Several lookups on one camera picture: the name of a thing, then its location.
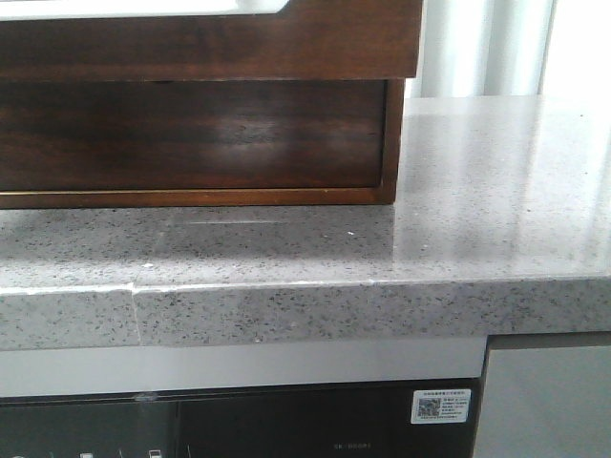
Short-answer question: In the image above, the white item on cabinet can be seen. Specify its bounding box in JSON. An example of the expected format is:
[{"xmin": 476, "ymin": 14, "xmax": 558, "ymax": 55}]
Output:
[{"xmin": 1, "ymin": 0, "xmax": 288, "ymax": 22}]

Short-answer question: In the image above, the wooden drawer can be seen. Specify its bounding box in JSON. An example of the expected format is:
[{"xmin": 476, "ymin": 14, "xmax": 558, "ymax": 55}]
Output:
[
  {"xmin": 1, "ymin": 1, "xmax": 423, "ymax": 82},
  {"xmin": 0, "ymin": 78, "xmax": 387, "ymax": 193}
]

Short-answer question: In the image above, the black built-in appliance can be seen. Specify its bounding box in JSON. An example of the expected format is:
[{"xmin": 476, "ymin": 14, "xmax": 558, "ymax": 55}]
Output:
[{"xmin": 1, "ymin": 378, "xmax": 481, "ymax": 457}]

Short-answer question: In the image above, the white QR code sticker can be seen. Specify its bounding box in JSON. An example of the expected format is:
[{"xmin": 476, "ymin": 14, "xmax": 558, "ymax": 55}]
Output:
[{"xmin": 411, "ymin": 388, "xmax": 472, "ymax": 425}]

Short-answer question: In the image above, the dark wooden drawer cabinet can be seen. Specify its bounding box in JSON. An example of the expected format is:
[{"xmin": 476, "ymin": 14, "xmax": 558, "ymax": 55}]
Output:
[{"xmin": 0, "ymin": 75, "xmax": 407, "ymax": 210}]

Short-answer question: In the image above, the grey cabinet door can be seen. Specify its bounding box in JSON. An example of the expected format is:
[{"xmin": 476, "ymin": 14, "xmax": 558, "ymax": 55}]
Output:
[{"xmin": 474, "ymin": 346, "xmax": 610, "ymax": 457}]

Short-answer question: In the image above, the white curtain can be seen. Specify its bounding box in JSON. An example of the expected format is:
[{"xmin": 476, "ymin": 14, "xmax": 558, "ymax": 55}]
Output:
[{"xmin": 405, "ymin": 1, "xmax": 557, "ymax": 98}]

